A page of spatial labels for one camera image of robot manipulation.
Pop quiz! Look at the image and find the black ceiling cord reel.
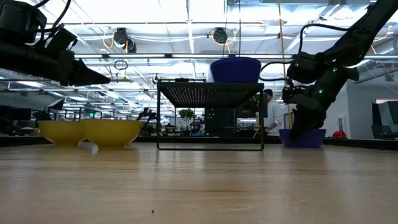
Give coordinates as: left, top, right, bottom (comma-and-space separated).
112, 27, 137, 54
212, 27, 229, 45

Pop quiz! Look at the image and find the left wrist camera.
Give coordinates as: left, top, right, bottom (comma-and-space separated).
45, 27, 78, 58

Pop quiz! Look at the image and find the dark background monitor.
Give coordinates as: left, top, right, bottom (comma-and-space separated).
371, 101, 398, 140

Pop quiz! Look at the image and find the yellow hanging power cord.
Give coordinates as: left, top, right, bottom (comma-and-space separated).
277, 0, 294, 129

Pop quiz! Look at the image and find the yellow bowl with speckled inside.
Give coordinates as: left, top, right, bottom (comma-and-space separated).
37, 120, 87, 147
83, 119, 144, 149

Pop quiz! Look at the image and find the person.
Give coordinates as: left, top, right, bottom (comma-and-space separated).
262, 88, 283, 137

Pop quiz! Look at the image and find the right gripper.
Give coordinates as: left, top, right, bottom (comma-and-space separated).
281, 67, 348, 141

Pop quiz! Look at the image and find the black perforated metal rack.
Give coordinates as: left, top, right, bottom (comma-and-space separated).
156, 79, 266, 152

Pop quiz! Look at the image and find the green background plant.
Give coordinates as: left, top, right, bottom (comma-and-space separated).
178, 108, 195, 119

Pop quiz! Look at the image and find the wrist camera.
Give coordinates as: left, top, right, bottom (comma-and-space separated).
286, 52, 320, 85
45, 27, 78, 58

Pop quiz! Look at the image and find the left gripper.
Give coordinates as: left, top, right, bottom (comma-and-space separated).
18, 43, 111, 87

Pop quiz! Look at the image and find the black aluminium table frame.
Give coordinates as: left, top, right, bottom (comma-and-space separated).
0, 135, 398, 151

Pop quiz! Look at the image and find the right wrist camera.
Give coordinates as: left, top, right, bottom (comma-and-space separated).
286, 52, 320, 85

